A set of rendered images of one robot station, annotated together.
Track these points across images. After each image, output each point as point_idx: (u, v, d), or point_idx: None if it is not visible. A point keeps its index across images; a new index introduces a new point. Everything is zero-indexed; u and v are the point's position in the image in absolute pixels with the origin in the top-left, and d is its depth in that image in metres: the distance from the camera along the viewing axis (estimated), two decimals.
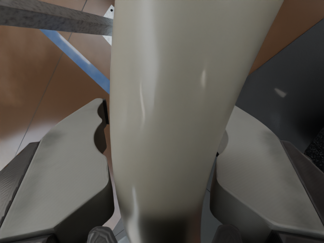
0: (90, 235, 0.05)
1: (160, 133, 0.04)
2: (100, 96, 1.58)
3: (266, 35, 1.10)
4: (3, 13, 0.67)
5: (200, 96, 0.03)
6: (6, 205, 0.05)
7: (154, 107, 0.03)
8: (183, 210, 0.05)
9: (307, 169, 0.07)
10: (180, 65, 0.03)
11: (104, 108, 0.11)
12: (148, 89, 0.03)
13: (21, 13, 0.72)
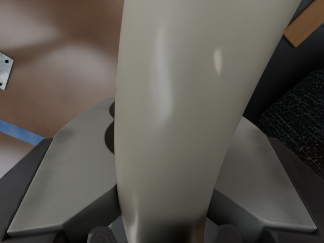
0: (90, 235, 0.05)
1: (171, 139, 0.04)
2: (13, 144, 1.27)
3: None
4: None
5: (215, 101, 0.03)
6: (18, 198, 0.05)
7: (165, 112, 0.03)
8: (190, 218, 0.05)
9: (295, 165, 0.07)
10: (195, 68, 0.03)
11: None
12: (160, 93, 0.03)
13: None
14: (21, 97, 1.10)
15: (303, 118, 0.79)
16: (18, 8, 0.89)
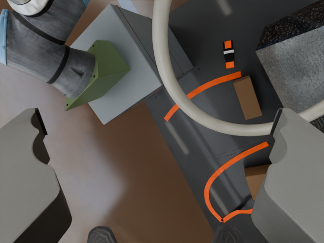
0: (90, 235, 0.05)
1: (159, 12, 0.34)
2: None
3: None
4: None
5: (163, 7, 0.34)
6: None
7: (159, 9, 0.34)
8: (163, 29, 0.36)
9: None
10: (161, 4, 0.33)
11: (38, 118, 0.10)
12: (158, 6, 0.34)
13: None
14: None
15: None
16: None
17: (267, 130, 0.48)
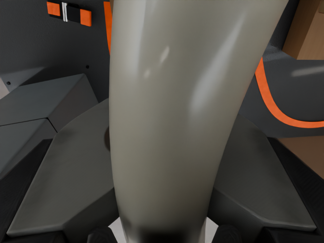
0: (90, 235, 0.05)
1: None
2: None
3: None
4: None
5: None
6: (18, 199, 0.05)
7: None
8: None
9: (294, 164, 0.07)
10: None
11: None
12: None
13: None
14: None
15: None
16: None
17: None
